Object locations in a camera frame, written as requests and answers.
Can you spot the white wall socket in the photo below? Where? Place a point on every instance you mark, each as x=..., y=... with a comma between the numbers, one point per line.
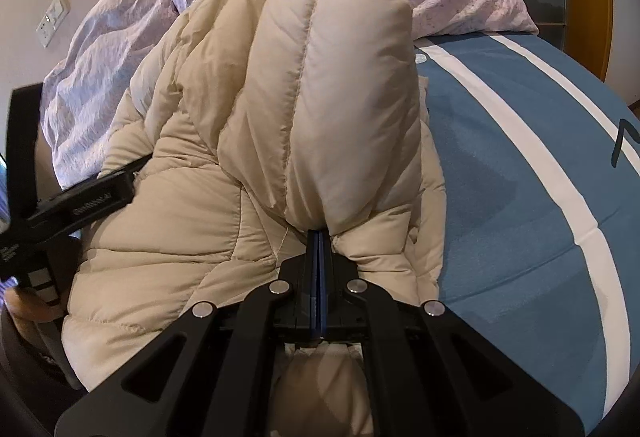
x=60, y=6
x=47, y=31

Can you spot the person's dark clothing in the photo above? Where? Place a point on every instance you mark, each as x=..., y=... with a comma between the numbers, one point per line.
x=40, y=357

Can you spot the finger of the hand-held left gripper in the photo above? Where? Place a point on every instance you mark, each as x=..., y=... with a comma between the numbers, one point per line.
x=132, y=167

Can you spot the person's left hand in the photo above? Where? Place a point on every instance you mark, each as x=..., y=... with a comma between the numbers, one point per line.
x=30, y=308

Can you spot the blue white striped cloth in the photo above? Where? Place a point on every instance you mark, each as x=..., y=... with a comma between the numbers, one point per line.
x=500, y=167

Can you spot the cream down jacket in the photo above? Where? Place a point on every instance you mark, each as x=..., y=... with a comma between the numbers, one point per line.
x=320, y=92

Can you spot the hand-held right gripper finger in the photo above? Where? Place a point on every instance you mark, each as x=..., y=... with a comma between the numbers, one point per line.
x=324, y=287
x=312, y=287

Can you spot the purple floral pillow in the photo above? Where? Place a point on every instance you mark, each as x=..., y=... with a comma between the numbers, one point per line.
x=100, y=67

